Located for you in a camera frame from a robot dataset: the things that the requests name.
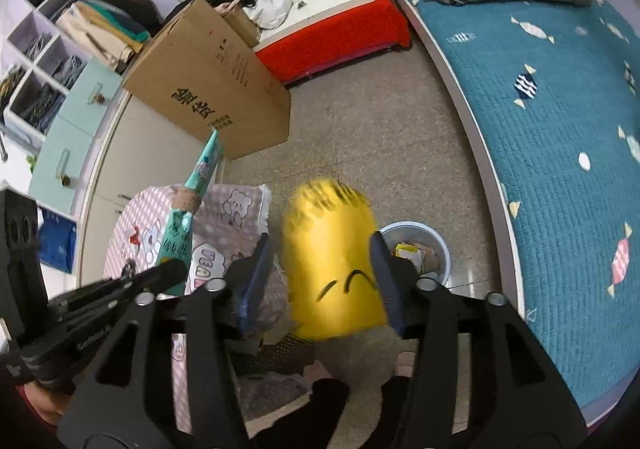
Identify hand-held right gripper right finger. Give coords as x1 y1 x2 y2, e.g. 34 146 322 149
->
369 231 589 449

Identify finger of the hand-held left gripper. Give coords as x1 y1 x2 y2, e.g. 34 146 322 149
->
49 257 189 331

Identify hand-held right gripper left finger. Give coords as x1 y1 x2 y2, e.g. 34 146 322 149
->
56 233 274 449

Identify yellow and white packet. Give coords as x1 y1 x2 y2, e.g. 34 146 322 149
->
396 241 427 264

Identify teal printed packet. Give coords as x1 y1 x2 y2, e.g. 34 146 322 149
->
154 129 225 296

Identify blue plastic basin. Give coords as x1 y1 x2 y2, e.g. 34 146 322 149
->
377 222 449 291

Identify yellow smiley plush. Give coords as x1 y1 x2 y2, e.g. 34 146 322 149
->
281 178 390 341

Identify person's left hand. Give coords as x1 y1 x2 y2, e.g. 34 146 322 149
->
20 379 74 428

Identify blue bag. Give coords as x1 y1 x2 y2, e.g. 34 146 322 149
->
39 220 79 275

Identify dark mesh seat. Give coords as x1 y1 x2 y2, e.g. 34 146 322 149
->
232 331 317 378

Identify pink checked tablecloth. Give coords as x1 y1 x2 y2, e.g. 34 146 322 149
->
102 183 301 436

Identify white low cabinet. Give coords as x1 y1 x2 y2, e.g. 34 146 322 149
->
75 90 227 276

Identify bunk bed teal sheet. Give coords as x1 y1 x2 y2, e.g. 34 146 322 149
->
362 0 640 430

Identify person's legs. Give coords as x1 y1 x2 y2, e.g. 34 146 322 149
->
247 375 418 449

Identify lilac stair cabinet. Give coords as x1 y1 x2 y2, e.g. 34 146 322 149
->
0 0 132 211

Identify dark folded clothes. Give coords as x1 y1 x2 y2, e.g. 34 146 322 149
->
9 78 67 128

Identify folded jeans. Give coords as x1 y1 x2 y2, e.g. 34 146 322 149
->
50 54 86 88

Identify large cardboard box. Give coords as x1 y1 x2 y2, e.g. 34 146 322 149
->
121 0 292 161

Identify teal candy print bed sheet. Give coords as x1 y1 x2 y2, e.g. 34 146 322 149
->
370 0 640 411

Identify grey folded clothes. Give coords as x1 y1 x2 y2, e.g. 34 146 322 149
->
22 32 59 63

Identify cream hanging jacket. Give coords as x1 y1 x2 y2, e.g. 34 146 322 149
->
56 4 137 74

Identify red cloth covered bench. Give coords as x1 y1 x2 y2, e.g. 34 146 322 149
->
254 0 414 83

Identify small cardboard box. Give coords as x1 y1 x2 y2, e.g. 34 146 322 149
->
221 4 262 49

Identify green hanging garment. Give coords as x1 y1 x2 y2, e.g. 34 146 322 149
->
82 0 152 44

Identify black hanging jacket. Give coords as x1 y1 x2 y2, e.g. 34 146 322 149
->
92 0 164 30

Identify white plastic bag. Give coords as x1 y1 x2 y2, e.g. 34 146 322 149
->
244 0 294 28

